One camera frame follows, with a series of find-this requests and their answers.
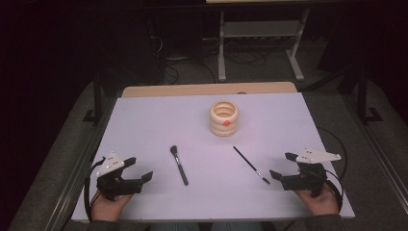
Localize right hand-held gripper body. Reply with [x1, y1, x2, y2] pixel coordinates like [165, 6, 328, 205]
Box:
[280, 146, 342, 198]

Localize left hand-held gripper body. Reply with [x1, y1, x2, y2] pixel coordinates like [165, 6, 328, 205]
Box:
[95, 151, 143, 202]

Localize thin black brush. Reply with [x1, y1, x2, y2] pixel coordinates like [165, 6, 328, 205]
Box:
[232, 145, 271, 185]

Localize black makeup brush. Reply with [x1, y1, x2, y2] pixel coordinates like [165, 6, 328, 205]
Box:
[169, 144, 190, 187]

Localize cream ribbed brush holder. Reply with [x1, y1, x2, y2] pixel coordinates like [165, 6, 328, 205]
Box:
[209, 100, 240, 138]

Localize person's left hand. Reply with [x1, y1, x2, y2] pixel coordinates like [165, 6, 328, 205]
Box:
[90, 192, 133, 222]

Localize person's right hand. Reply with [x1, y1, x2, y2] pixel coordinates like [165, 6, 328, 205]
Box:
[294, 182, 341, 217]

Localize white board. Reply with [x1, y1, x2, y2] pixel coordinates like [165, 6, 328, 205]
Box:
[70, 91, 356, 223]

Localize person's left leg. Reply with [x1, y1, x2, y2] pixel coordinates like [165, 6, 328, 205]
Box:
[149, 221, 200, 231]

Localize person's leg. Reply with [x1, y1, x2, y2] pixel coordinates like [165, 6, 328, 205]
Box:
[149, 221, 200, 231]
[211, 221, 265, 231]

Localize person's right leg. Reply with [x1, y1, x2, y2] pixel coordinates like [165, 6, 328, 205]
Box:
[211, 221, 265, 231]

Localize black metal stand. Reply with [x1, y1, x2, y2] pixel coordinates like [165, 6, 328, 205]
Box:
[356, 64, 384, 126]
[82, 72, 104, 127]

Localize wooden table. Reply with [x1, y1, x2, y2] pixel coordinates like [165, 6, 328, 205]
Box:
[120, 81, 297, 98]

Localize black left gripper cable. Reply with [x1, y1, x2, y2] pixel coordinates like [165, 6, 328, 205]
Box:
[83, 156, 107, 223]

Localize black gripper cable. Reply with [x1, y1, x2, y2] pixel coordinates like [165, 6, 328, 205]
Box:
[317, 127, 348, 211]
[83, 156, 107, 223]

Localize metal frame rail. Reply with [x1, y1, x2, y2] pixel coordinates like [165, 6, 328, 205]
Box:
[344, 95, 408, 206]
[44, 99, 116, 231]

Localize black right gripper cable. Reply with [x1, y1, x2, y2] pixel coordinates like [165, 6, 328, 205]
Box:
[317, 127, 348, 211]

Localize black floor cables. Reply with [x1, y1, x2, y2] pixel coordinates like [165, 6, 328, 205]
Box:
[162, 47, 268, 85]

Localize grey metal desk frame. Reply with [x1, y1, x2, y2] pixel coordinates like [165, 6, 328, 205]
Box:
[217, 9, 311, 82]

